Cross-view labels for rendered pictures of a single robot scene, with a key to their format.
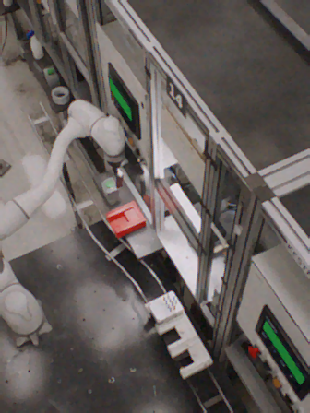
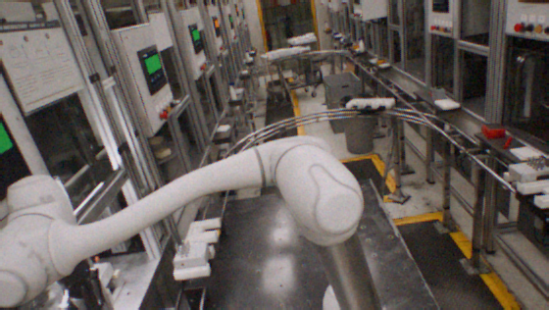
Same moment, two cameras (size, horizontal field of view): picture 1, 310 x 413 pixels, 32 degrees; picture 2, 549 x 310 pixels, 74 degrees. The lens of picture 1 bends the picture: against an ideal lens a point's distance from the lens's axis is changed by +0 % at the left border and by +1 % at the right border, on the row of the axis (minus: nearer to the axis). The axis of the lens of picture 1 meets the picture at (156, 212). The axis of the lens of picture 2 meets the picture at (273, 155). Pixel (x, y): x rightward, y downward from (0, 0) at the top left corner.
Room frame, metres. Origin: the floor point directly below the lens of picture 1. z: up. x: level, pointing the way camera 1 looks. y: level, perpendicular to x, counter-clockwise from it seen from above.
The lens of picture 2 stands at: (1.80, 0.95, 1.82)
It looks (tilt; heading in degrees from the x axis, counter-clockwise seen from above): 23 degrees down; 210
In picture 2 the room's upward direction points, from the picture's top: 11 degrees counter-clockwise
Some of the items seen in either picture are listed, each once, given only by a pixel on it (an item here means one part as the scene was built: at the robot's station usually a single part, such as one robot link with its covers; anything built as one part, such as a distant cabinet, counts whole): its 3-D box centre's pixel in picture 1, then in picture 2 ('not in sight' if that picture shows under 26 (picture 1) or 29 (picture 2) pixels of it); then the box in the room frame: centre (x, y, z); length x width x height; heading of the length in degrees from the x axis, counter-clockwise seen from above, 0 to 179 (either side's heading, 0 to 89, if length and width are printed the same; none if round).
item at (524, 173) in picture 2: not in sight; (529, 168); (0.07, 1.23, 0.92); 0.13 x 0.10 x 0.09; 115
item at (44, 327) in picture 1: (29, 324); not in sight; (0.96, 0.63, 0.71); 0.22 x 0.18 x 0.06; 25
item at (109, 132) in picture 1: (110, 133); (40, 214); (1.46, 0.18, 1.49); 0.13 x 0.11 x 0.16; 42
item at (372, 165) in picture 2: not in sight; (363, 178); (-1.38, 0.10, 0.01); 1.00 x 0.55 x 0.01; 25
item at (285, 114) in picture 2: not in sight; (282, 116); (-3.28, -1.64, 0.01); 5.85 x 0.59 x 0.01; 25
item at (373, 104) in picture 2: not in sight; (370, 106); (-1.11, 0.28, 0.84); 0.37 x 0.14 x 0.10; 83
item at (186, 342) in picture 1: (177, 335); (201, 250); (0.83, -0.07, 0.84); 0.36 x 0.14 x 0.10; 25
